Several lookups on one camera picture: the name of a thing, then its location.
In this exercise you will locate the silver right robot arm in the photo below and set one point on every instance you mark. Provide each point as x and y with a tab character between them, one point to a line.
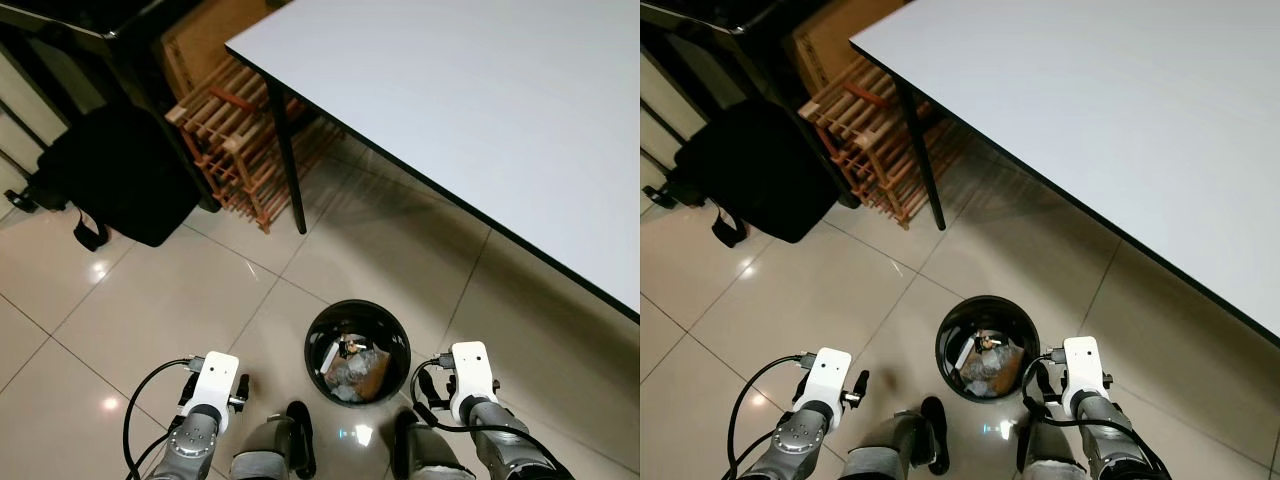
500	442
1110	442

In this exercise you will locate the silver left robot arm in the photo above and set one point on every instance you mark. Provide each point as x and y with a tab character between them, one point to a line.
190	447
800	447

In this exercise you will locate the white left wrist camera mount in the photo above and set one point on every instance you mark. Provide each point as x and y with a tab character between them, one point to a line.
215	385
828	380

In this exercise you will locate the brown cardboard box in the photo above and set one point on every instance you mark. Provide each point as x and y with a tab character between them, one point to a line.
200	45
830	45

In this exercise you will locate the slatted wooden rack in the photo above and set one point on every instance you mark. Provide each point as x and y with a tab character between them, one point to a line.
860	135
225	140

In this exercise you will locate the crumpled clear plastic wrapper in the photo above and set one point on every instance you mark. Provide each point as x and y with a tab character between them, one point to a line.
355	376
990	372

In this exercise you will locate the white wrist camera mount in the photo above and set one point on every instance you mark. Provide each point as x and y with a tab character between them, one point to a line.
828	380
470	375
1082	370
215	385

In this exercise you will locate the black round rubbish bin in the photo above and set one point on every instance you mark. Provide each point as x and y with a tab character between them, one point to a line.
320	330
950	328

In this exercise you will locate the black table leg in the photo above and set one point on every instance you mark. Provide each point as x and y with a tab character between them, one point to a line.
925	165
288	170

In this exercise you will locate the black fabric bag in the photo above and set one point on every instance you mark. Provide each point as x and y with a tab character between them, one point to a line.
110	170
750	170

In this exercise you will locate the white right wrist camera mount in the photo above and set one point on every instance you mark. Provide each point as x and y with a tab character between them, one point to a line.
1082	370
470	375

